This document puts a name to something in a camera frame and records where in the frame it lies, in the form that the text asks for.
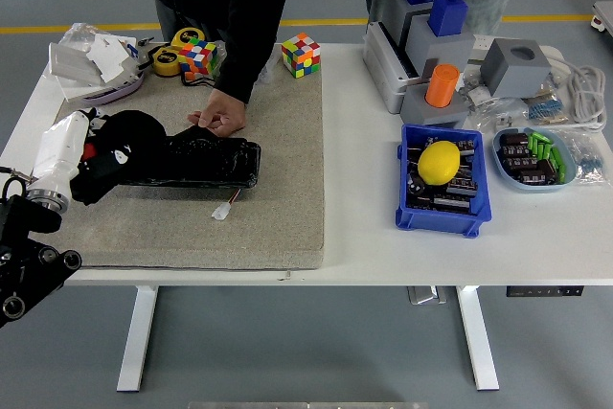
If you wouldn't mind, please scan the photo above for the white connector plug with wires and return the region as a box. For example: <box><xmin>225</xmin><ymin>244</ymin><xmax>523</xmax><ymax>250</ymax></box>
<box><xmin>212</xmin><ymin>187</ymin><xmax>243</xmax><ymax>222</ymax></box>

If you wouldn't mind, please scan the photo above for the blue plastic bin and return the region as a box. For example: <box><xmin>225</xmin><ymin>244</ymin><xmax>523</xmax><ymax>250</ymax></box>
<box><xmin>395</xmin><ymin>123</ymin><xmax>493</xmax><ymax>239</ymax></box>

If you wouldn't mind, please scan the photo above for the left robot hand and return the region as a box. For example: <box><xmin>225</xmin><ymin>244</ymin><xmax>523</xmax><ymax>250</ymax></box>
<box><xmin>29</xmin><ymin>108</ymin><xmax>133</xmax><ymax>191</ymax></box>

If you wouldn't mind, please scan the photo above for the white cart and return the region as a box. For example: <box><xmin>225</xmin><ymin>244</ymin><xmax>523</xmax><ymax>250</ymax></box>
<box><xmin>589</xmin><ymin>0</ymin><xmax>613</xmax><ymax>39</ymax></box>

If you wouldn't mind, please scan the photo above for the bag of blue resistors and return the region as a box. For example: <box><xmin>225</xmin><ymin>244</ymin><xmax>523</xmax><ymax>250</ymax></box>
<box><xmin>521</xmin><ymin>85</ymin><xmax>571</xmax><ymax>126</ymax></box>
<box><xmin>557</xmin><ymin>128</ymin><xmax>612</xmax><ymax>186</ymax></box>

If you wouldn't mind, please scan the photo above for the black lanyard cord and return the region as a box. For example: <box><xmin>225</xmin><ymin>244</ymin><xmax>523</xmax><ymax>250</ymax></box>
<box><xmin>180</xmin><ymin>72</ymin><xmax>216</xmax><ymax>90</ymax></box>

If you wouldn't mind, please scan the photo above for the yellow tape measure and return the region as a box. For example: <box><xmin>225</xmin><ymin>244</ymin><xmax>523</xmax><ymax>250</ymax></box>
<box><xmin>151</xmin><ymin>46</ymin><xmax>182</xmax><ymax>77</ymax></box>
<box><xmin>170</xmin><ymin>27</ymin><xmax>207</xmax><ymax>52</ymax></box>

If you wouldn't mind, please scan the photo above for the orange cylinder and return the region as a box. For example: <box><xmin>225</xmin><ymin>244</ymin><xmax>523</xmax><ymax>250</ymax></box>
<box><xmin>424</xmin><ymin>63</ymin><xmax>462</xmax><ymax>109</ymax></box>

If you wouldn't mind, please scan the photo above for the white power cable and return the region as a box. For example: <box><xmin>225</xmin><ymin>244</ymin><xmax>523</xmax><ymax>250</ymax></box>
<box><xmin>538</xmin><ymin>44</ymin><xmax>608</xmax><ymax>131</ymax></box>

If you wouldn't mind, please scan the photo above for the white power strip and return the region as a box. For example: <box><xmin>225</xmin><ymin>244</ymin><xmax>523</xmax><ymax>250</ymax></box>
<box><xmin>470</xmin><ymin>34</ymin><xmax>495</xmax><ymax>63</ymax></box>

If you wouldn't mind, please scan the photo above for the grey holder block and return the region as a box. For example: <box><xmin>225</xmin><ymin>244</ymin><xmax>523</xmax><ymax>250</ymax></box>
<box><xmin>398</xmin><ymin>84</ymin><xmax>471</xmax><ymax>130</ymax></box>
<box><xmin>384</xmin><ymin>0</ymin><xmax>435</xmax><ymax>46</ymax></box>
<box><xmin>405</xmin><ymin>13</ymin><xmax>476</xmax><ymax>80</ymax></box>

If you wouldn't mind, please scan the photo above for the small bag of white parts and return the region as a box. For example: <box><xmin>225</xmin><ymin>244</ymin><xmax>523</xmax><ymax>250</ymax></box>
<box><xmin>457</xmin><ymin>71</ymin><xmax>492</xmax><ymax>106</ymax></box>

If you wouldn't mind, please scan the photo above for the purple tray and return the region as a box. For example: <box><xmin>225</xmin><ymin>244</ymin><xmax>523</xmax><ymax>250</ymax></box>
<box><xmin>81</xmin><ymin>71</ymin><xmax>145</xmax><ymax>106</ymax></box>

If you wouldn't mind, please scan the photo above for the white table leg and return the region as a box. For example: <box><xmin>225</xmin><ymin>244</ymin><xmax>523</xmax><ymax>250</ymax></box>
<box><xmin>116</xmin><ymin>284</ymin><xmax>160</xmax><ymax>393</ymax></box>
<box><xmin>455</xmin><ymin>284</ymin><xmax>501</xmax><ymax>392</ymax></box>

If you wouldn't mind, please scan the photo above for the light blue dish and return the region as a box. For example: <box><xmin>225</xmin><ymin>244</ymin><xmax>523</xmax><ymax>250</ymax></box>
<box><xmin>491</xmin><ymin>126</ymin><xmax>578</xmax><ymax>194</ymax></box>

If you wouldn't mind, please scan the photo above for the metal bracket under table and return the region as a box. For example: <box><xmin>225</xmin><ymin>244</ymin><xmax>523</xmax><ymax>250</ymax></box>
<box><xmin>407</xmin><ymin>285</ymin><xmax>448</xmax><ymax>307</ymax></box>

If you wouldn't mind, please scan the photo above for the grey cube with round hole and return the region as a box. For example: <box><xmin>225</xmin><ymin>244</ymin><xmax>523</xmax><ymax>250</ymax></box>
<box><xmin>479</xmin><ymin>37</ymin><xmax>553</xmax><ymax>99</ymax></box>

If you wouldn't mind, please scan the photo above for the clear plastic bag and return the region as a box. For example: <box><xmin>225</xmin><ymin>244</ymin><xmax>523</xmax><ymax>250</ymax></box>
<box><xmin>57</xmin><ymin>22</ymin><xmax>109</xmax><ymax>51</ymax></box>

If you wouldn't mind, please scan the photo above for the black table control panel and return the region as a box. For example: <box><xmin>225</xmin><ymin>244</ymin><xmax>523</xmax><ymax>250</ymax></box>
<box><xmin>505</xmin><ymin>285</ymin><xmax>586</xmax><ymax>298</ymax></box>

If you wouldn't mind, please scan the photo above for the grey-brown mat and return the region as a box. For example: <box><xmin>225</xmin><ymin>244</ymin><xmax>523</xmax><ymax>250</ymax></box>
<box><xmin>50</xmin><ymin>44</ymin><xmax>327</xmax><ymax>271</ymax></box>

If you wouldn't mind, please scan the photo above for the clear bag of metal nuts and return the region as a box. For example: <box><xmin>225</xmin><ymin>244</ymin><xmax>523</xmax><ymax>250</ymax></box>
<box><xmin>258</xmin><ymin>52</ymin><xmax>280</xmax><ymax>86</ymax></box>

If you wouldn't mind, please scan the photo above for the light grey enclosure box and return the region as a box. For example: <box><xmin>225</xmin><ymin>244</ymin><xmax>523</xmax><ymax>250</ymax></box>
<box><xmin>361</xmin><ymin>20</ymin><xmax>422</xmax><ymax>116</ymax></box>

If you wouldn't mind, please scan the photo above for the black rag with red patch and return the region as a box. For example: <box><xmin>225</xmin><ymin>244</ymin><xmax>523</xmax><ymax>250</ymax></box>
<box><xmin>69</xmin><ymin>109</ymin><xmax>169</xmax><ymax>207</ymax></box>

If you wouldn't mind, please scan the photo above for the white flat plate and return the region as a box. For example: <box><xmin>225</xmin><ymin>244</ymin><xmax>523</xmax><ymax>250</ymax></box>
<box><xmin>56</xmin><ymin>78</ymin><xmax>121</xmax><ymax>104</ymax></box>

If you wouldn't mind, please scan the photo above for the yellow lemon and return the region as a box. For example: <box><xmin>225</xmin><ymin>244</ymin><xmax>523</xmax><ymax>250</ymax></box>
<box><xmin>417</xmin><ymin>140</ymin><xmax>462</xmax><ymax>187</ymax></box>

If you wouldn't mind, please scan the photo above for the clear bag with plug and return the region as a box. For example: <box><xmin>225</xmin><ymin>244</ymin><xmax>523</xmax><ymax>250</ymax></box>
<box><xmin>466</xmin><ymin>96</ymin><xmax>531</xmax><ymax>135</ymax></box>

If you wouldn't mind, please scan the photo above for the person's left hand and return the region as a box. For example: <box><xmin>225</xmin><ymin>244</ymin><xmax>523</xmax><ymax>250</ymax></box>
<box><xmin>187</xmin><ymin>90</ymin><xmax>247</xmax><ymax>138</ymax></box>

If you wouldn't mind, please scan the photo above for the multicolour puzzle cube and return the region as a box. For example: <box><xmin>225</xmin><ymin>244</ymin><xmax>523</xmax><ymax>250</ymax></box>
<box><xmin>281</xmin><ymin>33</ymin><xmax>322</xmax><ymax>80</ymax></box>
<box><xmin>177</xmin><ymin>38</ymin><xmax>220</xmax><ymax>81</ymax></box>

